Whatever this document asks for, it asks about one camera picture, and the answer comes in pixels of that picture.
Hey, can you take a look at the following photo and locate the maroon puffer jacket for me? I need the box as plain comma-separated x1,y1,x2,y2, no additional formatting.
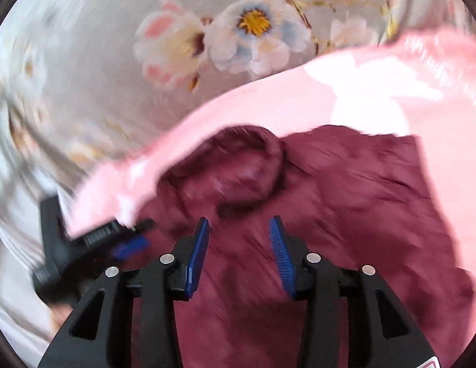
131,123,476,368

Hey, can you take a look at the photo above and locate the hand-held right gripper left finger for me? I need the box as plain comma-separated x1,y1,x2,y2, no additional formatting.
38,217,210,368

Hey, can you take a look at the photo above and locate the grey floral cloth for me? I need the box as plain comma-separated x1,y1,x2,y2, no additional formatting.
0,0,466,238

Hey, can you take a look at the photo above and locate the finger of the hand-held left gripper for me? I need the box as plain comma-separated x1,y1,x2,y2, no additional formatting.
111,234,150,261
117,218,156,234

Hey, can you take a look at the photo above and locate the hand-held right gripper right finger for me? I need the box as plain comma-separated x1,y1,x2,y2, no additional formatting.
269,216,440,368

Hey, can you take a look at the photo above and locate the pink printed blanket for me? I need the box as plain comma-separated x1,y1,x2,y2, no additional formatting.
65,27,476,368

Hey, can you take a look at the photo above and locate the white satin curtain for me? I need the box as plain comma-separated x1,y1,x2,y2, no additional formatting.
0,215,68,357

